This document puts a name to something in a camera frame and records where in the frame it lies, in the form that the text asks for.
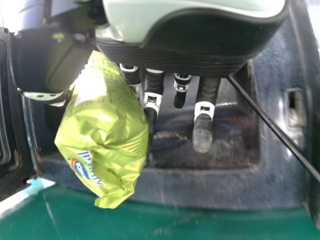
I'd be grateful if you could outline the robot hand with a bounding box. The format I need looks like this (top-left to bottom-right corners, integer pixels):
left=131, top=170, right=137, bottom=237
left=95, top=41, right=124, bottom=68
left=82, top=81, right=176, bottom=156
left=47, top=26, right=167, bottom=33
left=14, top=0, right=291, bottom=161

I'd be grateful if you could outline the yellow-green biscuit packet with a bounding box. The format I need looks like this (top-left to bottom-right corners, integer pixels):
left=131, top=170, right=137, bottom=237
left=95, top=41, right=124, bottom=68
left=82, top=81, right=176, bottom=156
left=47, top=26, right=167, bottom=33
left=54, top=49, right=150, bottom=210

